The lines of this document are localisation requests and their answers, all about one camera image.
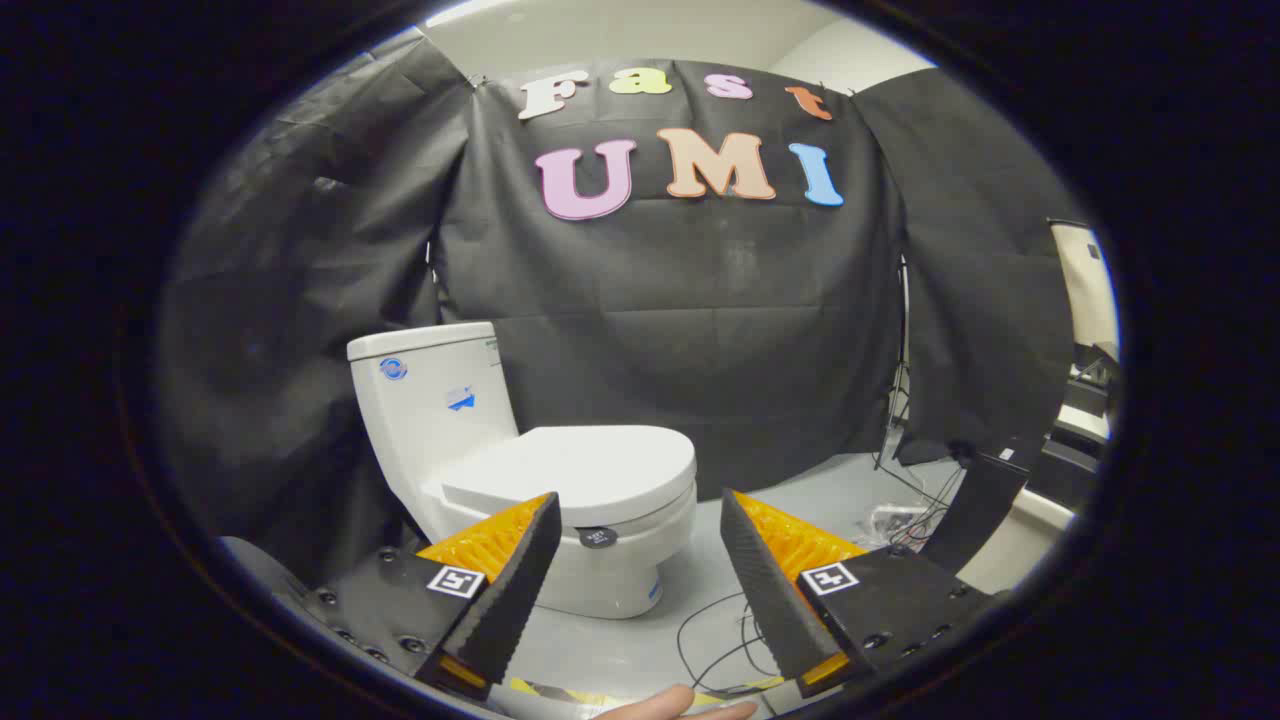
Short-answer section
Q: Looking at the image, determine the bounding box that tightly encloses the beige door panel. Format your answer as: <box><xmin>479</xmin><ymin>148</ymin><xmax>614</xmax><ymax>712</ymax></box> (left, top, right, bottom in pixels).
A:
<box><xmin>1048</xmin><ymin>218</ymin><xmax>1121</xmax><ymax>353</ymax></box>

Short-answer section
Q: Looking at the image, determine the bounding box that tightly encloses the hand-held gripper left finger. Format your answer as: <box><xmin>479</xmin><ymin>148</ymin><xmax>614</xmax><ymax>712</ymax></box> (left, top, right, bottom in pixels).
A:
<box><xmin>222</xmin><ymin>490</ymin><xmax>563</xmax><ymax>701</ymax></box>

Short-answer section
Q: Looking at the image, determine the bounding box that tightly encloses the yellow black floor tape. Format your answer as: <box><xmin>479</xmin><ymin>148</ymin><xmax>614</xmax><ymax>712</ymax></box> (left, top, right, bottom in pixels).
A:
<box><xmin>508</xmin><ymin>676</ymin><xmax>791</xmax><ymax>707</ymax></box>

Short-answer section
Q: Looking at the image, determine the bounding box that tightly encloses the black backdrop cloth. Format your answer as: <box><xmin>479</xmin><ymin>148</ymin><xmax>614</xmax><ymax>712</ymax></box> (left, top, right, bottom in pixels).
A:
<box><xmin>160</xmin><ymin>35</ymin><xmax>1079</xmax><ymax>591</ymax></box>

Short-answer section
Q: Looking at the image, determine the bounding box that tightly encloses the white toilet seat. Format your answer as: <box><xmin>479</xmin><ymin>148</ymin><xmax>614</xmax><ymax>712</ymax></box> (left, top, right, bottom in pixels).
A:
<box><xmin>556</xmin><ymin>478</ymin><xmax>699</xmax><ymax>538</ymax></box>

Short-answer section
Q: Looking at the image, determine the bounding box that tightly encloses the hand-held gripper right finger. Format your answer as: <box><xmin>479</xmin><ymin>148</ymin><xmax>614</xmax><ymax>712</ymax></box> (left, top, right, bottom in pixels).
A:
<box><xmin>720</xmin><ymin>488</ymin><xmax>1001</xmax><ymax>699</ymax></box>

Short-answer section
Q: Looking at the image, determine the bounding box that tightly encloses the white toilet lid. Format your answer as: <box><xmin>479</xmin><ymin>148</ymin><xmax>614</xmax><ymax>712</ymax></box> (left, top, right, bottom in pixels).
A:
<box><xmin>438</xmin><ymin>425</ymin><xmax>698</xmax><ymax>529</ymax></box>

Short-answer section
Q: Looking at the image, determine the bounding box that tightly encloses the thin black stand pole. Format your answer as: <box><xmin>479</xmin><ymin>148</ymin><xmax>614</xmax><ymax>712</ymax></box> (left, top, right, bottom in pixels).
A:
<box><xmin>873</xmin><ymin>255</ymin><xmax>913</xmax><ymax>473</ymax></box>

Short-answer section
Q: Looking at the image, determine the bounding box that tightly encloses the black floor cable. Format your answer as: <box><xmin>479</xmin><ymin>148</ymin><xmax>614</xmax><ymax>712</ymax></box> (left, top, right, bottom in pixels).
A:
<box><xmin>677</xmin><ymin>590</ymin><xmax>793</xmax><ymax>698</ymax></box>

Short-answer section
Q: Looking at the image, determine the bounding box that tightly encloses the white power strip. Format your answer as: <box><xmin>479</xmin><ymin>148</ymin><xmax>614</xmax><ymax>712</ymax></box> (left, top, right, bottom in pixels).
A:
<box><xmin>862</xmin><ymin>503</ymin><xmax>933</xmax><ymax>543</ymax></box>

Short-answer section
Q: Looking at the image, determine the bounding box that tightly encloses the black flat box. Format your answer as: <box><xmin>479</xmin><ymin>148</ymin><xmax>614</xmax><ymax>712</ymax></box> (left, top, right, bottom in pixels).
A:
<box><xmin>918</xmin><ymin>450</ymin><xmax>1033</xmax><ymax>578</ymax></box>

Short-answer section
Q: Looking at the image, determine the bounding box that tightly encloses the white ceramic toilet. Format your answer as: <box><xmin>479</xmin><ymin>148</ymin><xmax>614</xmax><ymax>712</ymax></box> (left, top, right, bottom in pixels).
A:
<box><xmin>347</xmin><ymin>322</ymin><xmax>699</xmax><ymax>619</ymax></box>

